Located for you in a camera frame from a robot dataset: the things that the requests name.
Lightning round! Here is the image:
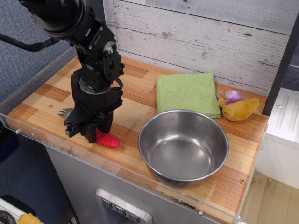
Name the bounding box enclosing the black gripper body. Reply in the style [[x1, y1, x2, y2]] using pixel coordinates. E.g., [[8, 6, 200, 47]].
[[64, 71, 123, 138]]

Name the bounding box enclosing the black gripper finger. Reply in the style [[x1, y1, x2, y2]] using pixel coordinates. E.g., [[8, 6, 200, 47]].
[[96, 112, 114, 133], [80, 124, 97, 143]]

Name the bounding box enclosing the red-handled metal spork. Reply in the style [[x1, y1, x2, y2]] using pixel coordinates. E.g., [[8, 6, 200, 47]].
[[58, 108, 120, 148]]

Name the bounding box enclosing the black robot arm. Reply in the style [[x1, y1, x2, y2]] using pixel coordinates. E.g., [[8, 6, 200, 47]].
[[0, 0, 124, 143]]

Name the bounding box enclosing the clear acrylic edge guard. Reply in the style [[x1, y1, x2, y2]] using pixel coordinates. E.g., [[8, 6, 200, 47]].
[[0, 49, 268, 224]]

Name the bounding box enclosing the grey cabinet with button panel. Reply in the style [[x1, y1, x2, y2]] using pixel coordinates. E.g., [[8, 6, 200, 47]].
[[46, 147, 214, 224]]

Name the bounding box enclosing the stainless steel bowl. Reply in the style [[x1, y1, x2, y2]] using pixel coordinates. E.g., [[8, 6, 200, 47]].
[[138, 109, 229, 187]]

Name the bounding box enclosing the green folded cloth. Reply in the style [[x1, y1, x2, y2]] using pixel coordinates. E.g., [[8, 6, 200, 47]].
[[156, 73, 221, 118]]

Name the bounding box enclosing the yellow object bottom left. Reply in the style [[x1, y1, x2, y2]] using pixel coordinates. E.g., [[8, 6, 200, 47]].
[[17, 213, 42, 224]]

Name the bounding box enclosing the yellow plush toy with flower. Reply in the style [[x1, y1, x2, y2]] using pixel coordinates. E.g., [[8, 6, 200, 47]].
[[216, 90, 259, 122]]

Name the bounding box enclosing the white side unit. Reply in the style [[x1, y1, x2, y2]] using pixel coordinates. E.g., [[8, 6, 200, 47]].
[[256, 88, 299, 188]]

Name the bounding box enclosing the black braided cable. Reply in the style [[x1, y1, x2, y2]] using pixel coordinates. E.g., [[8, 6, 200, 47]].
[[0, 210, 17, 224]]

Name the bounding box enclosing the dark vertical post right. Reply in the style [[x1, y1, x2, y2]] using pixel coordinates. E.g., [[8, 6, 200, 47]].
[[262, 15, 299, 116]]

